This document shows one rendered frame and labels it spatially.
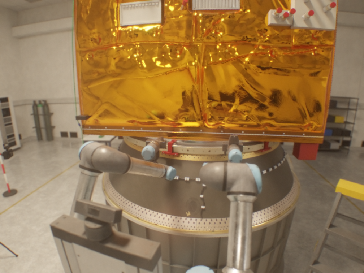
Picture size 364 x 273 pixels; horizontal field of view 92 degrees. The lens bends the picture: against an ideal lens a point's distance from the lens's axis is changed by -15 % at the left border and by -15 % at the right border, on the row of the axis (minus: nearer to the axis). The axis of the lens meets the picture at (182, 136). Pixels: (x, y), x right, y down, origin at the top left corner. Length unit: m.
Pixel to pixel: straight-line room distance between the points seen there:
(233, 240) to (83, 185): 0.68
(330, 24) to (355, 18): 6.72
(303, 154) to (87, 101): 1.76
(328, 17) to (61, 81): 8.40
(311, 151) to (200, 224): 1.03
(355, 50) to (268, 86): 7.30
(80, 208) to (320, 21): 1.65
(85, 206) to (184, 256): 1.27
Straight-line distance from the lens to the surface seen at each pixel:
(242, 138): 1.57
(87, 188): 1.01
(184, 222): 1.54
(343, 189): 1.68
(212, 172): 0.79
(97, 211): 0.56
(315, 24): 1.64
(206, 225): 1.54
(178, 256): 1.77
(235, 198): 0.79
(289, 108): 1.56
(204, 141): 1.51
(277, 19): 1.56
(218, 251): 1.72
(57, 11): 9.31
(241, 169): 0.80
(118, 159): 0.90
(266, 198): 1.75
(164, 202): 1.58
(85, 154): 0.99
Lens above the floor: 2.17
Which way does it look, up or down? 15 degrees down
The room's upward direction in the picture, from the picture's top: straight up
